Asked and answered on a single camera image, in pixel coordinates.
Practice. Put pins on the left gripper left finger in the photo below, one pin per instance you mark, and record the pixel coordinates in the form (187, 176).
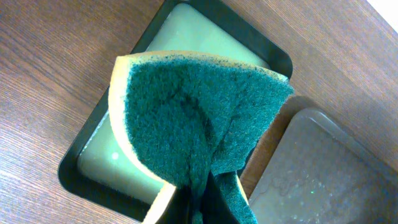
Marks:
(180, 208)

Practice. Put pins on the large brown serving tray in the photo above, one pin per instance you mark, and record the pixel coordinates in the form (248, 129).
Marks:
(320, 174)

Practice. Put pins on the small black water tray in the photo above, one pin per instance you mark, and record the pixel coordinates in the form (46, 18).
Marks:
(94, 167)

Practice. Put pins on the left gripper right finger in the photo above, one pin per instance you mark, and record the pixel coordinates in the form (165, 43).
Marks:
(213, 207)

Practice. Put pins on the green and yellow sponge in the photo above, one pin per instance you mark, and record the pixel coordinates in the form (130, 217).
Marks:
(180, 115)

